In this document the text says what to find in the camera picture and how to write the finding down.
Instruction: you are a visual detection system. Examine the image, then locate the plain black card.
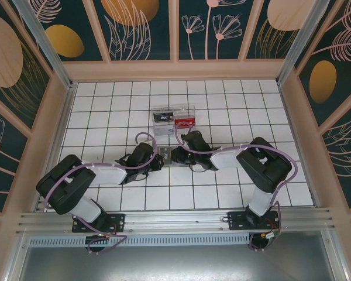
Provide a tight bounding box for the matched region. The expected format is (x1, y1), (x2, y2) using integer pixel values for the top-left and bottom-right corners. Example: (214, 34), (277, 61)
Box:
(153, 112), (175, 123)

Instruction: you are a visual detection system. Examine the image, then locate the clear acrylic card stand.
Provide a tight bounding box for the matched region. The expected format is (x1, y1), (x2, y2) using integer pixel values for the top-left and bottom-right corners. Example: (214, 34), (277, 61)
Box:
(151, 104), (197, 138)

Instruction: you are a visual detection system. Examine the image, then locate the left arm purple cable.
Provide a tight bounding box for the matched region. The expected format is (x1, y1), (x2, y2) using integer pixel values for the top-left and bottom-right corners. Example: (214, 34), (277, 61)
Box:
(43, 132), (158, 255)

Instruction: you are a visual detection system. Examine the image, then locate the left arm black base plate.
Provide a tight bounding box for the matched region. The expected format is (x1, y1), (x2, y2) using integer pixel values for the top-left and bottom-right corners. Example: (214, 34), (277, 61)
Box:
(71, 213), (126, 234)

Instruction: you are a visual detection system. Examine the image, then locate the slotted grey cable duct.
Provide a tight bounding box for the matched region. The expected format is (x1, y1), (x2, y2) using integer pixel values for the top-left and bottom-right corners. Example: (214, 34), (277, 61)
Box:
(27, 235), (252, 247)

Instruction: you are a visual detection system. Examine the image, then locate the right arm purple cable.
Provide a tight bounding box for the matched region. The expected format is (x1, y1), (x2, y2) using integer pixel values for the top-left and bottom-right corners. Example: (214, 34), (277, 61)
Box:
(173, 122), (298, 252)

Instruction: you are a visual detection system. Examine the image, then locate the grey metal sheet panel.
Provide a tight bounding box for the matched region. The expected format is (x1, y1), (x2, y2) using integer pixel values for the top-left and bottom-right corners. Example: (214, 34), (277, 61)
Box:
(16, 231), (343, 281)

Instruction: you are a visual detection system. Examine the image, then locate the long aluminium mounting rail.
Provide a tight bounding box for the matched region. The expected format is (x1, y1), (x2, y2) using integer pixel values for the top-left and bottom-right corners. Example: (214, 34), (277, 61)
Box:
(16, 207), (337, 237)

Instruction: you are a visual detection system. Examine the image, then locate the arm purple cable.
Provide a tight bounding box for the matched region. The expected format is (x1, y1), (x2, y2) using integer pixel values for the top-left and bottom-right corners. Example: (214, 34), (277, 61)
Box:
(43, 132), (158, 255)
(173, 122), (298, 252)

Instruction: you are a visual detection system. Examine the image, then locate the red VIP card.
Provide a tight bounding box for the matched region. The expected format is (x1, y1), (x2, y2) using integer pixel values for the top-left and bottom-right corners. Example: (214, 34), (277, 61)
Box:
(174, 115), (197, 126)

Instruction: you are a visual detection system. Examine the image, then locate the grey metal plate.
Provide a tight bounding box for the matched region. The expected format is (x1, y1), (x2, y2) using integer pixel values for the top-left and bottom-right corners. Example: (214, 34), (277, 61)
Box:
(157, 145), (191, 168)

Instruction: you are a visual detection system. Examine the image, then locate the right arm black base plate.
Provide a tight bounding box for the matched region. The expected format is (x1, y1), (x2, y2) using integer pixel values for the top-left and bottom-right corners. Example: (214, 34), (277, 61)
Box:
(227, 210), (281, 232)

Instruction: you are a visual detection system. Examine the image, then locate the aluminium side rail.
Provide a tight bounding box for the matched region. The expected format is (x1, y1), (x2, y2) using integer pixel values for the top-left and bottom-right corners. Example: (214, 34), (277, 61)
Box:
(277, 83), (321, 207)
(32, 83), (78, 211)

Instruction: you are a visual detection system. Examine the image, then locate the aluminium corner post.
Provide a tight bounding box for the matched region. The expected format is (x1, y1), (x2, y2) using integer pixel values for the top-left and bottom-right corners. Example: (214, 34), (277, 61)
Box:
(276, 0), (339, 87)
(11, 0), (77, 90)

